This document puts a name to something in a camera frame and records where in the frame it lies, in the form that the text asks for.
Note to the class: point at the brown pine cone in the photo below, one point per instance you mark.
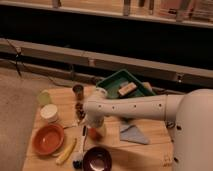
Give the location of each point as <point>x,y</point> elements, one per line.
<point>79,110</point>

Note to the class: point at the wooden block brush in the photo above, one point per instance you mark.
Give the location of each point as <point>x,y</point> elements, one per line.
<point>127,89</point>

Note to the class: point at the white cup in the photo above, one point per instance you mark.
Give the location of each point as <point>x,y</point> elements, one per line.
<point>49,113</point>

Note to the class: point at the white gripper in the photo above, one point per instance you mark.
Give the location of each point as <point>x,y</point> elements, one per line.
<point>96,122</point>

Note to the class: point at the small metal cup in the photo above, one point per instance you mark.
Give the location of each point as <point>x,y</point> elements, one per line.
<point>78,91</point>

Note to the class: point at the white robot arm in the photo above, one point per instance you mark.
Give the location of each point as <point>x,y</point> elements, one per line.
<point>192,114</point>

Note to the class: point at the blue grey cloth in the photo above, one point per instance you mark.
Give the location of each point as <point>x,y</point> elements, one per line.
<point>131,133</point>

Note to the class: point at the small dark blue object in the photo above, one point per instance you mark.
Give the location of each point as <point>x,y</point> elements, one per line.
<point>77,161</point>

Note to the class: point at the yellow banana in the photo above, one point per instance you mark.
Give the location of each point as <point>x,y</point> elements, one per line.
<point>66,152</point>

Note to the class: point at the green tray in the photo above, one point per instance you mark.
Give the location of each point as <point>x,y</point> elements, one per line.
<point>118,79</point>

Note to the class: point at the red apple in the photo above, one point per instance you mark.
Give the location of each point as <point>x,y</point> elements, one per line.
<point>94,134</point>

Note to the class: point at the light green cup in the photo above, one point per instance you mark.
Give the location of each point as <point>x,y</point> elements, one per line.
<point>43,98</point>

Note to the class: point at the orange bowl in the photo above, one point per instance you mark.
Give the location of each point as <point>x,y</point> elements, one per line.
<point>48,139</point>

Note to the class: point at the purple bowl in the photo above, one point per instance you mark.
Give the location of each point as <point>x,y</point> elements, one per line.
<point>97,159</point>

